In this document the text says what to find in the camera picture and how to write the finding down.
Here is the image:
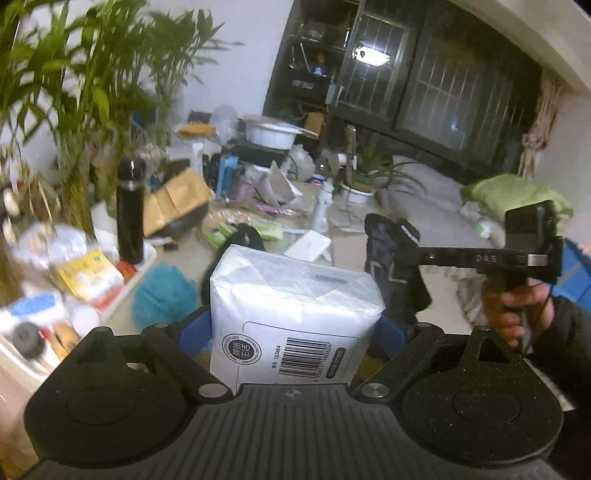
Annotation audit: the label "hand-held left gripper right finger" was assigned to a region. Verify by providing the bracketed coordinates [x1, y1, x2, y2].
[355, 316, 527, 402]

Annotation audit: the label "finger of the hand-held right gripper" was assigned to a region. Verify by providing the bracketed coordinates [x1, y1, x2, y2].
[390, 220, 527, 282]

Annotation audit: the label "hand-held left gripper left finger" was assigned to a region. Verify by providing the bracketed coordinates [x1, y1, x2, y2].
[69, 306, 234, 403]

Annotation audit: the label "teal bath loofah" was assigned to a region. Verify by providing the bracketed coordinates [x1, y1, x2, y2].
[132, 265, 200, 331]

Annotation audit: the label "dark cloth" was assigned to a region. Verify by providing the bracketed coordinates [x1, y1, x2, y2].
[364, 213, 433, 325]

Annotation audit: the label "white tissue pack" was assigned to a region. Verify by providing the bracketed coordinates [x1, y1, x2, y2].
[210, 244, 387, 385]

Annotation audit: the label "person's right forearm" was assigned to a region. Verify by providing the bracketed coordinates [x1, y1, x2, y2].
[522, 295, 591, 411]

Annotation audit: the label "person's right hand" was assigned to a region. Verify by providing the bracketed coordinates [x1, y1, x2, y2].
[482, 279, 555, 347]

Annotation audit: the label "green towel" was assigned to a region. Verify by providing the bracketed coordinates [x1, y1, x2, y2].
[461, 174, 574, 223]

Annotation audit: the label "blue bin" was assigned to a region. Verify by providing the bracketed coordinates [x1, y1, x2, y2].
[551, 239, 591, 306]

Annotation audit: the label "white tray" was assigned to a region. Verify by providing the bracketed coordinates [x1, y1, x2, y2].
[0, 240, 158, 384]

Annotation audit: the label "red packet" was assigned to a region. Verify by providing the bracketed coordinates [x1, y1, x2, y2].
[95, 260, 140, 311]

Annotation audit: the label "beige curtain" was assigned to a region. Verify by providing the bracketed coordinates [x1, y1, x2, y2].
[521, 78, 566, 177]

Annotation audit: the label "black pan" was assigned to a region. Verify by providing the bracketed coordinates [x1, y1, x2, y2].
[150, 203, 209, 240]

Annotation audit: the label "white jar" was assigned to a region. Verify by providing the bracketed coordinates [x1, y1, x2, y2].
[69, 305, 101, 339]

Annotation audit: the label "green vegetable pack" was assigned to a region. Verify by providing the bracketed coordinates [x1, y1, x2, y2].
[203, 210, 286, 251]

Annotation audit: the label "white flat box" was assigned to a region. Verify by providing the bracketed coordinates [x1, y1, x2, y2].
[283, 229, 332, 265]

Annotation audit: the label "potted green plant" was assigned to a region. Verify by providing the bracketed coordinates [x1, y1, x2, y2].
[338, 124, 426, 209]

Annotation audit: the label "yellow medicine box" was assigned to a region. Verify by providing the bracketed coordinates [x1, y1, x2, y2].
[57, 249, 124, 302]

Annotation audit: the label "brown paper envelope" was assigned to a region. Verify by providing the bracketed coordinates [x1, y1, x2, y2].
[142, 168, 216, 237]

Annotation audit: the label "black thermos bottle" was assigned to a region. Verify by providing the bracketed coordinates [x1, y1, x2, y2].
[116, 158, 147, 265]

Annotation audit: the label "tan wooden piece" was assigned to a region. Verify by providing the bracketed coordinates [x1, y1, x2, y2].
[44, 320, 82, 361]

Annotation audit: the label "white handheld fan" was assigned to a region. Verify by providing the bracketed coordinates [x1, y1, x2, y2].
[311, 151, 357, 232]

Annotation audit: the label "blue carton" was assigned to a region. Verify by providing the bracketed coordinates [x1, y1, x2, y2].
[216, 155, 241, 198]

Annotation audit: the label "white crumpled bag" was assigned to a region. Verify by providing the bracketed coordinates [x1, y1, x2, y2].
[257, 161, 304, 207]

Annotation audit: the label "barred dark window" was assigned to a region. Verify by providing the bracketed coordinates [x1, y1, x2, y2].
[339, 7, 543, 174]

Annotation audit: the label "white lotion bottle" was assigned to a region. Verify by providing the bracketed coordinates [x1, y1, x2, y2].
[0, 293, 66, 325]

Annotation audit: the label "grey round cap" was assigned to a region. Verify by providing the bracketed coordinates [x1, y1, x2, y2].
[11, 322, 43, 360]

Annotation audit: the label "bamboo in medium glass vase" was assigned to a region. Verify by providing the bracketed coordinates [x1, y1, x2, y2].
[28, 0, 155, 237]

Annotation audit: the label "orange-brown flat pad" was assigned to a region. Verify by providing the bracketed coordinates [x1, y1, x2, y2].
[177, 123, 219, 140]

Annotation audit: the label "clear plastic bag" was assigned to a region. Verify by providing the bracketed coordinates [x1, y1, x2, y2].
[211, 104, 239, 140]

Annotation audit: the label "white plastic bowl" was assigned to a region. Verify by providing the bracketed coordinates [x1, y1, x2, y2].
[244, 117, 303, 149]

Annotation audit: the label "dried flower bunch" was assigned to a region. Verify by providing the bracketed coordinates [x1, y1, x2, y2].
[0, 171, 63, 234]

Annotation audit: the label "bamboo in small glass vase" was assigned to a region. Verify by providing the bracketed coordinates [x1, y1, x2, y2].
[137, 8, 243, 149]

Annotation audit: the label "dark shelf cabinet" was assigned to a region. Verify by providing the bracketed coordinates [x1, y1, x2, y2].
[262, 0, 363, 139]

